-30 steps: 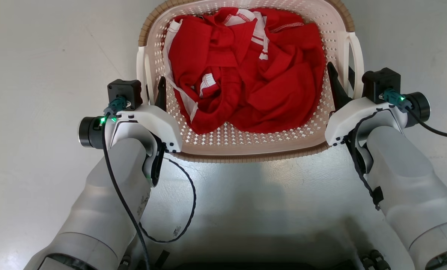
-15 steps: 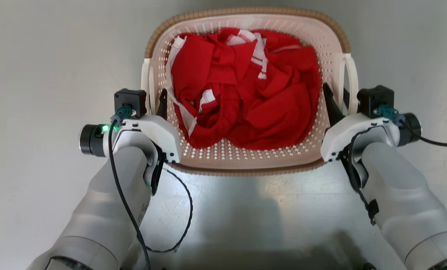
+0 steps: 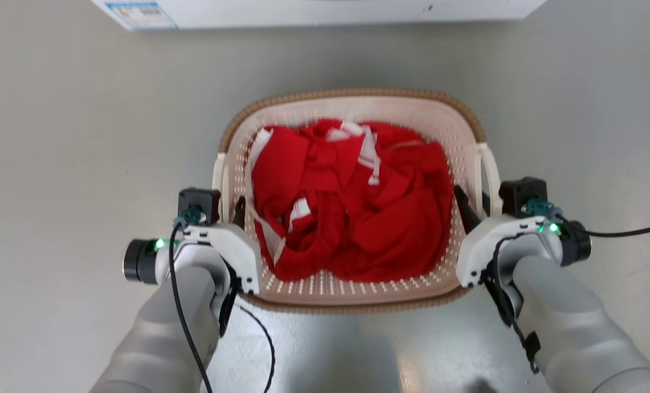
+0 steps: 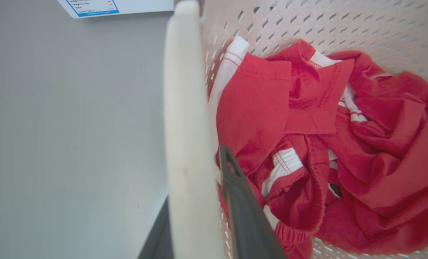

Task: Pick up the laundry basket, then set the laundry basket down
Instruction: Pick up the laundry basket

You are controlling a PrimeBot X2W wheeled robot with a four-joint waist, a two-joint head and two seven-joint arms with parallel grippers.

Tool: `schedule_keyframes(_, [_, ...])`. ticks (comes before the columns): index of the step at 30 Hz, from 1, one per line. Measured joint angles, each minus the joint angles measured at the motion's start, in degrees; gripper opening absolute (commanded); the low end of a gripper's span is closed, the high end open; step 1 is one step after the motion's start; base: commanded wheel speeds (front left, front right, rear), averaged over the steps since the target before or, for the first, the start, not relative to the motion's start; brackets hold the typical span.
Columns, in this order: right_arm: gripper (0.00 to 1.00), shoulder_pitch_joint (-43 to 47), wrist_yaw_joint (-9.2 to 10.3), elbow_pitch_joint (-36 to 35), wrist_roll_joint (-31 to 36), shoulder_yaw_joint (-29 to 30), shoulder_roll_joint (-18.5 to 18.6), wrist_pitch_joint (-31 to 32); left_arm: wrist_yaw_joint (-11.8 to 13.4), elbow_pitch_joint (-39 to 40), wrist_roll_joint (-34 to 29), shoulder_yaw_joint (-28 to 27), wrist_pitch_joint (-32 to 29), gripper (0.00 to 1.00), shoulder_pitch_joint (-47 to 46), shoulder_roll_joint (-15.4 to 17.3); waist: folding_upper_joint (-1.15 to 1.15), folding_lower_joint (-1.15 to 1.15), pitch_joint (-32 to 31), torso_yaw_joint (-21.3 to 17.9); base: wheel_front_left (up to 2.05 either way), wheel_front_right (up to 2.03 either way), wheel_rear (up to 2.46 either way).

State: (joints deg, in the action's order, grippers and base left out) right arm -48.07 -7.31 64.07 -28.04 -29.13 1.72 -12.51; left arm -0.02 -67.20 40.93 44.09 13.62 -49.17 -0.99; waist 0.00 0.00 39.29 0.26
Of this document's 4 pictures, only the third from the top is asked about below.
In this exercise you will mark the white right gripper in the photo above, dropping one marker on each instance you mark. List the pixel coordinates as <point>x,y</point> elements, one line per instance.
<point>480,245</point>

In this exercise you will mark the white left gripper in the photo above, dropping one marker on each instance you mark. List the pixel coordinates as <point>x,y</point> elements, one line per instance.
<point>237,251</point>

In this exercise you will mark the beige plastic laundry basket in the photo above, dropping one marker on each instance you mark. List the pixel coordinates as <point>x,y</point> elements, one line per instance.
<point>352,292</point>

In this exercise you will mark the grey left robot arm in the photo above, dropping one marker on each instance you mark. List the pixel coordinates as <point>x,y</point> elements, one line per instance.
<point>155,338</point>

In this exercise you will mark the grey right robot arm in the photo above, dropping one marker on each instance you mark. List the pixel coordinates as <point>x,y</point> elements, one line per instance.
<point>576,327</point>

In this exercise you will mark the red garment with white trim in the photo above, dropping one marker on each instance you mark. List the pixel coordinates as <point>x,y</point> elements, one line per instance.
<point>390,218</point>

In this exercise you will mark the white washing machine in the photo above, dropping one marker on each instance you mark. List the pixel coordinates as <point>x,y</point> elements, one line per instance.
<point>324,12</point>

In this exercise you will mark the blue and white label sticker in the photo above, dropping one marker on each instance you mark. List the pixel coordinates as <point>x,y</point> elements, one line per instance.
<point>139,13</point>

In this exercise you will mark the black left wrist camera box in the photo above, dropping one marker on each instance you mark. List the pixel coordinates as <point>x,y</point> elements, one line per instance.
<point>199,199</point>

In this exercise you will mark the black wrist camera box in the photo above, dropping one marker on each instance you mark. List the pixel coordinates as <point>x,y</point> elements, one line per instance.
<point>199,199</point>
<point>521,194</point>

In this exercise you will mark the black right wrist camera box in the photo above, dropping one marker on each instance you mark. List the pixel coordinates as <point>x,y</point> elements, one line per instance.
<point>521,194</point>

